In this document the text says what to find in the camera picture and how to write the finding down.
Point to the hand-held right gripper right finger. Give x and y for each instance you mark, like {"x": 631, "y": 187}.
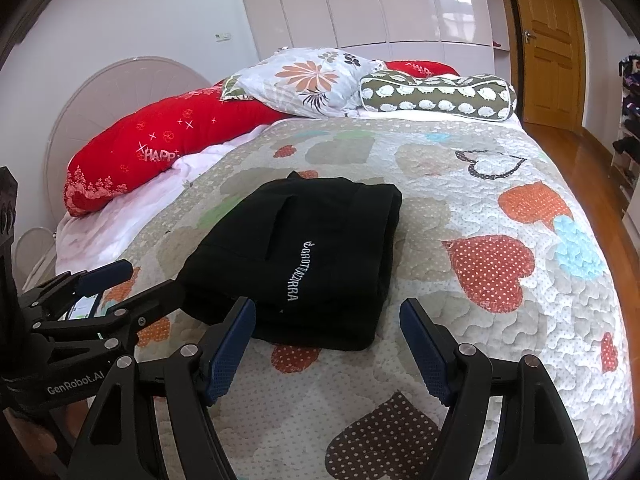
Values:
{"x": 425, "y": 347}

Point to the round white headboard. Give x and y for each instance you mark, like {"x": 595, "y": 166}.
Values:
{"x": 100, "y": 105}

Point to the glossy white wardrobe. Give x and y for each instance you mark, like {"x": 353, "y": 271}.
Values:
{"x": 380, "y": 5}

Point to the green bolster pillow white print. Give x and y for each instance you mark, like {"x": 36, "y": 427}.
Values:
{"x": 440, "y": 95}

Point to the shoe rack with shoes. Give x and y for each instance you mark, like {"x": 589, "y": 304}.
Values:
{"x": 629, "y": 125}

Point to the long red pillow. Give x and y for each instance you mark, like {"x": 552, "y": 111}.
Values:
{"x": 165, "y": 135}

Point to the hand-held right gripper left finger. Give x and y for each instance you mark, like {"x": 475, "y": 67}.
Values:
{"x": 230, "y": 355}

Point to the heart-patterned quilt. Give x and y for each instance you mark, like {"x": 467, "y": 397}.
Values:
{"x": 475, "y": 210}

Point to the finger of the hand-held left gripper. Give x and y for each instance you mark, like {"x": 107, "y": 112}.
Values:
{"x": 160, "y": 297}
{"x": 107, "y": 274}

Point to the white floral pillow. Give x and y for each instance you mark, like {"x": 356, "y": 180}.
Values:
{"x": 300, "y": 80}

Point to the wooden door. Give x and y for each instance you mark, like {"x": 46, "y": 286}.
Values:
{"x": 547, "y": 45}

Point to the smartphone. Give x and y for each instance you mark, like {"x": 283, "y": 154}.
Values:
{"x": 84, "y": 306}

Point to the black pants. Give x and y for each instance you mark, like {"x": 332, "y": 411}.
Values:
{"x": 310, "y": 260}

